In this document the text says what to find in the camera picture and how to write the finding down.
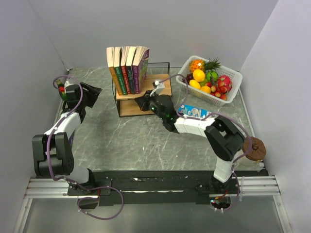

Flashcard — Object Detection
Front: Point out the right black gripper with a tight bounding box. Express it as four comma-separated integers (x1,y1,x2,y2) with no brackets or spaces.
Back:
135,90,166,121

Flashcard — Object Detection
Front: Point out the purple 117-Storey Treehouse book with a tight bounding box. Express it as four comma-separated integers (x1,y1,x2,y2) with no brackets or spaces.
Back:
132,46,150,94

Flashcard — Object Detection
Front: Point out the orange Treehouse book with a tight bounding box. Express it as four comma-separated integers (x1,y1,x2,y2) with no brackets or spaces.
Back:
106,47,123,95

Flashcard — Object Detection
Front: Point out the green 104-Storey Treehouse book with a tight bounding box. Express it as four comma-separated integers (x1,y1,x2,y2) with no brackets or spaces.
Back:
114,47,127,95

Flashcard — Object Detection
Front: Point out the red 13-Storey Treehouse book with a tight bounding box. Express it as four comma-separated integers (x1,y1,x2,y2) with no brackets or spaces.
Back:
120,46,131,94

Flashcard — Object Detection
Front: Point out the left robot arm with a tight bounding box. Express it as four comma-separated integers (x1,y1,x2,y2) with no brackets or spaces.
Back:
32,79,102,195

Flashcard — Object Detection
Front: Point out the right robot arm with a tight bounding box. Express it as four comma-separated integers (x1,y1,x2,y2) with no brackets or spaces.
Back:
134,91,245,194

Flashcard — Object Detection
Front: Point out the green glass bottle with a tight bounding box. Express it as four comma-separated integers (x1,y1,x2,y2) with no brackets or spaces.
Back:
55,79,67,101

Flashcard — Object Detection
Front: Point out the blue cartoon book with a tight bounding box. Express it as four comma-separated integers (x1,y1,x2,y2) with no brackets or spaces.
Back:
178,104,211,118

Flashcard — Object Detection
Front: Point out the white plastic fruit basket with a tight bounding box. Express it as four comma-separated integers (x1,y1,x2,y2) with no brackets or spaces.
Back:
176,66,242,107

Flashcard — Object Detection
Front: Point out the dark grape bunch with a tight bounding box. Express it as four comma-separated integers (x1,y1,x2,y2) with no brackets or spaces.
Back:
182,73,193,85

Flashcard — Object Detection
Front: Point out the yellow lemon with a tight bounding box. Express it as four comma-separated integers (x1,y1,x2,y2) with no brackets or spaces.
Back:
189,79,201,90

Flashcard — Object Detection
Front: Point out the orange mango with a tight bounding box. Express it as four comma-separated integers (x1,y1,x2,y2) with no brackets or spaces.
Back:
192,69,206,83

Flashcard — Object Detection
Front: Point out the green apple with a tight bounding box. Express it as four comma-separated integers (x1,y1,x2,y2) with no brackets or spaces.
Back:
206,70,219,82

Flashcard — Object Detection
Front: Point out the small pineapple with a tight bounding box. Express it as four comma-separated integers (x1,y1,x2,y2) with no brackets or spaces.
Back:
189,58,221,74

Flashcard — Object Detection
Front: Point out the red lychee cluster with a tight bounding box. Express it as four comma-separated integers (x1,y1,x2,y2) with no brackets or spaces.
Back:
205,81,228,100

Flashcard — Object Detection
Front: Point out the pink dragon fruit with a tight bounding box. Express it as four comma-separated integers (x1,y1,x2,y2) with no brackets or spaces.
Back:
217,75,232,93

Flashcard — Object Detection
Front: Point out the brown round object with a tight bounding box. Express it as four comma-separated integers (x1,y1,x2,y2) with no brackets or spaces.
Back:
238,137,266,166

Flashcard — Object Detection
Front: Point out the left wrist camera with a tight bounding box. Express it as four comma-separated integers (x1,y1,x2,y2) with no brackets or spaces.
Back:
58,80,74,94

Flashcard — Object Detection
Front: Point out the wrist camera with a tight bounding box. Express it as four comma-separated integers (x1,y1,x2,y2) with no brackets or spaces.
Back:
58,80,74,94
150,80,165,97

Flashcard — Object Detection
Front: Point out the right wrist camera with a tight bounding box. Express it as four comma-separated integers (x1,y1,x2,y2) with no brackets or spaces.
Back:
150,80,165,97

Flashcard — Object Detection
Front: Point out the wood and wire shelf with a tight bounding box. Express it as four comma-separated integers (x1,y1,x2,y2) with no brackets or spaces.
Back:
112,62,173,117

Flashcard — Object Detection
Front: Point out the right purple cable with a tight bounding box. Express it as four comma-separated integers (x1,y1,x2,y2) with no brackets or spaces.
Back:
155,74,253,207

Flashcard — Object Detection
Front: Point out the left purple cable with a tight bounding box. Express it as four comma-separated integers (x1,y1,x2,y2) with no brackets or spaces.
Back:
46,75,98,192

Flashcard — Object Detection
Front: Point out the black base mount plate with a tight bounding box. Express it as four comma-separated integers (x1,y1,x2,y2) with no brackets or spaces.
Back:
67,170,269,207

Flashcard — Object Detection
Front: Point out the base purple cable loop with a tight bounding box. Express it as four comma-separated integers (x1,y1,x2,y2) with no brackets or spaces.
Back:
77,186,124,221

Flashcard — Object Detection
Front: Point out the aluminium rail frame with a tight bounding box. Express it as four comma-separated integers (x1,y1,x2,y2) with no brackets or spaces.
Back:
13,176,292,233

